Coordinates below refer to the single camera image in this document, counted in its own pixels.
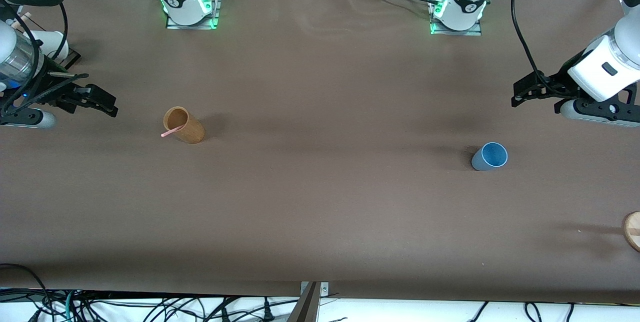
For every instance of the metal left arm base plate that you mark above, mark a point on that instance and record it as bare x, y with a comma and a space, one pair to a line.
475, 29

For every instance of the white cup with print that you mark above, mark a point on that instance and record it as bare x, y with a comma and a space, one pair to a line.
52, 41

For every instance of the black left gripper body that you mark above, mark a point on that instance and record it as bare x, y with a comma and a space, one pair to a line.
559, 83

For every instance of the pink chopstick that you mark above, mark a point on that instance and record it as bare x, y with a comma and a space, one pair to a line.
170, 132

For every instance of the round wooden disc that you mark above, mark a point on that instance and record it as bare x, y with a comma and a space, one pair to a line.
633, 231

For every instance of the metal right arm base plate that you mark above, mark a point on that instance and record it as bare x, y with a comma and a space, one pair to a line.
214, 9

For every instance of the blue cup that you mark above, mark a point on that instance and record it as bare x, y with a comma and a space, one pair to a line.
489, 156

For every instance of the brown bamboo cup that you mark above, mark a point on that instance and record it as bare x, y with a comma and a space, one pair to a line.
190, 129

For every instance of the metal table bracket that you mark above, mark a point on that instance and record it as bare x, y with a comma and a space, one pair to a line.
312, 302

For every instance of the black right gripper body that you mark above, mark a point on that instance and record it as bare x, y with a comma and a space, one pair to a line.
51, 86

